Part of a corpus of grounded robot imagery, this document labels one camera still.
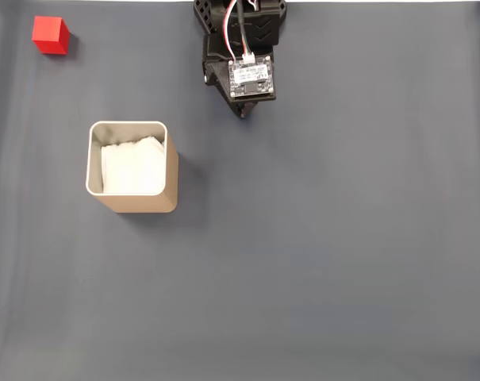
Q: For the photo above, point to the red cube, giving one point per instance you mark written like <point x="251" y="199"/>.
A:
<point x="47" y="29"/>

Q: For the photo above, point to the white folded cloth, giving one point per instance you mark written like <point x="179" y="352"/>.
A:
<point x="132" y="166"/>

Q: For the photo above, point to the blue-grey fabric table sheet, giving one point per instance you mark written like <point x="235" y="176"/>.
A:
<point x="342" y="238"/>

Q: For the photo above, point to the camera circuit board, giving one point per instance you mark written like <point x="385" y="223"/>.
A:
<point x="249" y="77"/>

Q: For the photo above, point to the beige square box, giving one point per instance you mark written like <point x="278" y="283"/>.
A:
<point x="144" y="203"/>

